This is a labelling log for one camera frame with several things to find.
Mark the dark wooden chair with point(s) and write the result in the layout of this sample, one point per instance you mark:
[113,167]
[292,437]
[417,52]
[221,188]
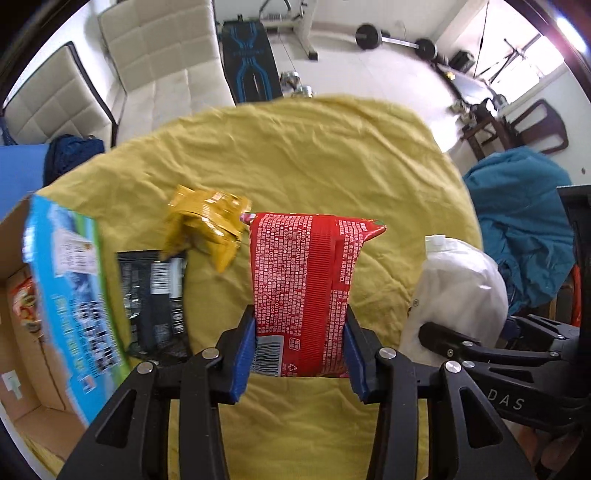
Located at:
[542,127]

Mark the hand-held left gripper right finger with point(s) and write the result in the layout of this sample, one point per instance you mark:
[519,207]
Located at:
[356,367]

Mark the blue board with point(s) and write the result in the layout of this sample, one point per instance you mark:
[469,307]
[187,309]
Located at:
[21,180]

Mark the red snack packet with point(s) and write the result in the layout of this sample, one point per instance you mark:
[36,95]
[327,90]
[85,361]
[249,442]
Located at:
[295,286]

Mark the black tripod stand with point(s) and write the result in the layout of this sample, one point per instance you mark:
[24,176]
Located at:
[503,60]

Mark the white padded chair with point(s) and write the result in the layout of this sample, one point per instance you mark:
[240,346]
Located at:
[161,60]
[55,101]

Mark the black metal frame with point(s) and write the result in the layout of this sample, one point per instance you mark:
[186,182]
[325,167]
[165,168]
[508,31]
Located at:
[577,221]

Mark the yellow snack packet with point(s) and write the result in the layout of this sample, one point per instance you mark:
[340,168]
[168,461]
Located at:
[207,221]

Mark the white exercise machine frame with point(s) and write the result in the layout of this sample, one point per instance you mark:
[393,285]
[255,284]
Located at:
[295,27]

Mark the orange snack packet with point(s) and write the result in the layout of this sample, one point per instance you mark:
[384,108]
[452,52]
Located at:
[28,304]

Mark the chrome dumbbells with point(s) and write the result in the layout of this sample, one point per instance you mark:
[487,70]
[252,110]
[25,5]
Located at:
[298,85]

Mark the white plastic packet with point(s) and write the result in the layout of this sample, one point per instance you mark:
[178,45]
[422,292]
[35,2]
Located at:
[461,286]

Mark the black barbell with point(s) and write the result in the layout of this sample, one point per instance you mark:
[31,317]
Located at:
[369,37]

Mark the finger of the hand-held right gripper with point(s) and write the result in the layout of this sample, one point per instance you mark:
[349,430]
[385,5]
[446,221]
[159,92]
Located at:
[545,326]
[455,346]

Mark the yellow cloth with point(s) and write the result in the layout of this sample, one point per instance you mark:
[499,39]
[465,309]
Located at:
[300,157]

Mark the blue printed cardboard box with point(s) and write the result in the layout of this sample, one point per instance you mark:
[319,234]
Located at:
[69,295]

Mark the blue black weight bench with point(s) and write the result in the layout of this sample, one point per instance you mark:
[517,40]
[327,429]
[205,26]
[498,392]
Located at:
[249,60]

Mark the dark blue knitted cloth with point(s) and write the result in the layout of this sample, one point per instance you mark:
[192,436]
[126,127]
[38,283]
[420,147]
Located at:
[69,154]

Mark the black snack packet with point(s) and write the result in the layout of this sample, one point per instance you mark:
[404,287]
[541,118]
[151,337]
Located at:
[152,304]

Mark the glass side table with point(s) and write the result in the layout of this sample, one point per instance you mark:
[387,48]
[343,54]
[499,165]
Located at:
[466,85]

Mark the teal jacket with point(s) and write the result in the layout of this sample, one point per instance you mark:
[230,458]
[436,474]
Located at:
[521,217]

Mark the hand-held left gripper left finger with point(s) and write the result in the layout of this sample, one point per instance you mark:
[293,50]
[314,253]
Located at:
[244,357]

